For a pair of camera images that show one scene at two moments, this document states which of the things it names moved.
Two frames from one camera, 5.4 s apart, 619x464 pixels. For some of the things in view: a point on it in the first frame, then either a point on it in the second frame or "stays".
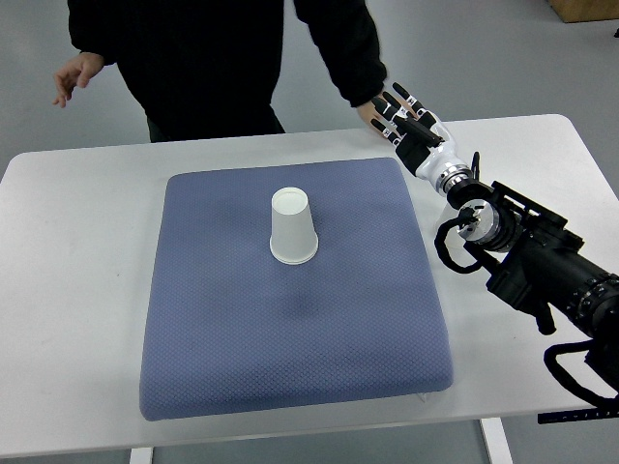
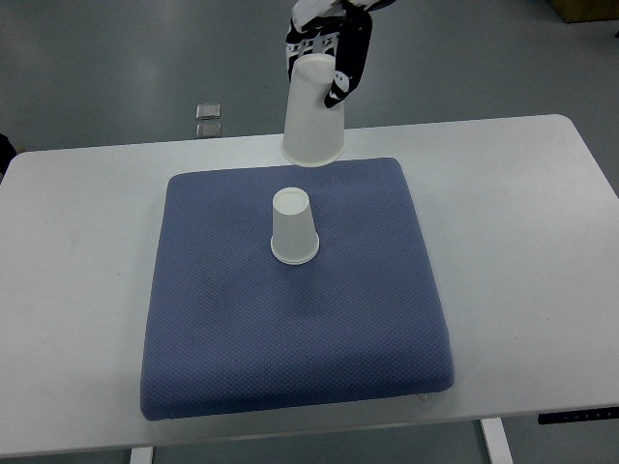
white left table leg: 141,455 stays
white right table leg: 496,440 stays
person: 210,69 → 8,152
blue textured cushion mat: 227,328 stays
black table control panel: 577,415 stays
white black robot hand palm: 443,163 → 350,44
